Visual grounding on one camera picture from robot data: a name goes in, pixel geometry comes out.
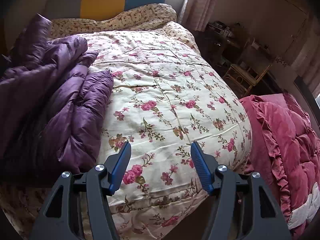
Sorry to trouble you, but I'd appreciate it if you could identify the purple down jacket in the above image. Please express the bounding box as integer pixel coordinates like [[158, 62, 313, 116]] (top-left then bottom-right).
[[1, 15, 113, 178]]

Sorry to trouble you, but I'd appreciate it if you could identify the red velvet quilt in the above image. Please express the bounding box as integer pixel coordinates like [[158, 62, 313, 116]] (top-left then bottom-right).
[[240, 93, 319, 239]]

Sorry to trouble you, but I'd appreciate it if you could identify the rattan chair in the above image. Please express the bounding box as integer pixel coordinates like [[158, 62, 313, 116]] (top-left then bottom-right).
[[222, 45, 275, 98]]

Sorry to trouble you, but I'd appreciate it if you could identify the floral white quilt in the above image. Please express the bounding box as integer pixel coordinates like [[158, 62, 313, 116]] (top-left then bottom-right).
[[1, 22, 252, 239]]

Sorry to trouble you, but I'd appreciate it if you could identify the cluttered wooden side furniture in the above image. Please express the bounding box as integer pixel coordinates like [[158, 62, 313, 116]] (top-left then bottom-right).
[[196, 21, 251, 76]]

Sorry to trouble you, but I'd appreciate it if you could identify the grey yellow teal headboard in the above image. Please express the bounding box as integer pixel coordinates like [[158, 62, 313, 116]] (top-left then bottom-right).
[[43, 0, 165, 21]]

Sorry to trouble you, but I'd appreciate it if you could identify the small-floral beige duvet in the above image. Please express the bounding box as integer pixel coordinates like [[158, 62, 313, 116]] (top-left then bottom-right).
[[49, 3, 177, 38]]

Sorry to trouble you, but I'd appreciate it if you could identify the right pink curtain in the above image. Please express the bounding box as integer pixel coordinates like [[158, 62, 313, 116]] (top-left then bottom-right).
[[177, 0, 217, 31]]

